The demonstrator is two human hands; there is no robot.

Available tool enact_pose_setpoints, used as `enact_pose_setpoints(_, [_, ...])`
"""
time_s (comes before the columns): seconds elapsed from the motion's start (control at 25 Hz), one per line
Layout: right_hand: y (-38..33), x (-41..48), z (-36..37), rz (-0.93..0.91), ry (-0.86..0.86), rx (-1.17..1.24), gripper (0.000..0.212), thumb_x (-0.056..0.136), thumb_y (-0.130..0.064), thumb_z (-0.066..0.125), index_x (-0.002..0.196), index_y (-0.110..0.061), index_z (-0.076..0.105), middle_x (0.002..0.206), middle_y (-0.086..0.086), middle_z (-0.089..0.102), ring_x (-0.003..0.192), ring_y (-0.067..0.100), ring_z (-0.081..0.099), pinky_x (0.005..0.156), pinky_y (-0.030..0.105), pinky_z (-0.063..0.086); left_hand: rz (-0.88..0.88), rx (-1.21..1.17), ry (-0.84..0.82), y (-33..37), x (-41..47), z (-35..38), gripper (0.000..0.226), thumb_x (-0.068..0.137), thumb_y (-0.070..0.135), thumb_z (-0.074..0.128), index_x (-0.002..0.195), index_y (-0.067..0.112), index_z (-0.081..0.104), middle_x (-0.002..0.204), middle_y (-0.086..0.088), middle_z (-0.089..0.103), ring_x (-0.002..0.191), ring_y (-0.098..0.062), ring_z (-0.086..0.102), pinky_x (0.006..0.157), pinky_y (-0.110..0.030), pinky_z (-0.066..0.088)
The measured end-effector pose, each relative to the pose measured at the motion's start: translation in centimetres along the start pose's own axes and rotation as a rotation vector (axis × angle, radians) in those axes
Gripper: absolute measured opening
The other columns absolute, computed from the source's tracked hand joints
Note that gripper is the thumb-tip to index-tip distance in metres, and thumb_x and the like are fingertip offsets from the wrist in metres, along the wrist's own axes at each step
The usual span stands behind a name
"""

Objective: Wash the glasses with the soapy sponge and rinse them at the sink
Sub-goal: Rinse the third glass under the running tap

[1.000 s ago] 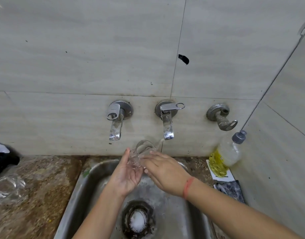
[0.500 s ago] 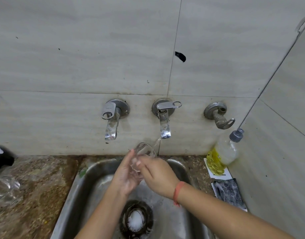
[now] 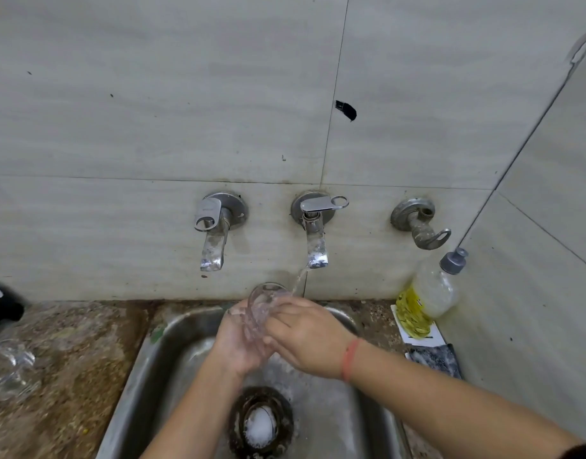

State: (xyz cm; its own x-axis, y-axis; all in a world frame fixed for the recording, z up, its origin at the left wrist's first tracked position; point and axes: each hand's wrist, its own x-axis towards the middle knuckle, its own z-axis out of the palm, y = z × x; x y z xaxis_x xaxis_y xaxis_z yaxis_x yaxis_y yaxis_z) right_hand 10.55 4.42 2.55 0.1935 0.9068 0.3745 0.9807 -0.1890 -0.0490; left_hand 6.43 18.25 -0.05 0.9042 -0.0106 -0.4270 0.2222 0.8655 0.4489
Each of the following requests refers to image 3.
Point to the black right sleeve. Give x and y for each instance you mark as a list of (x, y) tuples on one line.
[(582, 452)]

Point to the person's left hand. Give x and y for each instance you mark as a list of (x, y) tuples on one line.
[(233, 348)]

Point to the clear glass cup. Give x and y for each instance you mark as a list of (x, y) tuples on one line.
[(8, 370), (261, 301)]

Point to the person's right forearm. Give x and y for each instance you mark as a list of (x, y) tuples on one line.
[(455, 406)]

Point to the metal sink drain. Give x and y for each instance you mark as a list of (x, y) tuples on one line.
[(260, 423)]

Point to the person's left forearm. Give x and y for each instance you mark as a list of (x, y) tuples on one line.
[(192, 415)]

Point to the chrome wall tap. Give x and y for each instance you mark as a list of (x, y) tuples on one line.
[(221, 212), (314, 215)]

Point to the person's right hand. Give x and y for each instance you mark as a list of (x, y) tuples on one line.
[(312, 341)]

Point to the yellow dish soap bottle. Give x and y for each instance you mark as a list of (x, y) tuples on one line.
[(424, 298)]

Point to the dark speckled sponge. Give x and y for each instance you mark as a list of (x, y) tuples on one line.
[(436, 359)]

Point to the black tape piece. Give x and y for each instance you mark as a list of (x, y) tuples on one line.
[(346, 110)]

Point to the grey wall valve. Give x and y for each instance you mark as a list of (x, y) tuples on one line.
[(412, 217)]

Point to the orange wrist thread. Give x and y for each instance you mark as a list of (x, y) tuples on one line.
[(350, 360)]

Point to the stainless steel sink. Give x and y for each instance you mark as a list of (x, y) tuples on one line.
[(139, 387)]

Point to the black dish rack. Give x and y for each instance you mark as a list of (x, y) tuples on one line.
[(1, 308)]

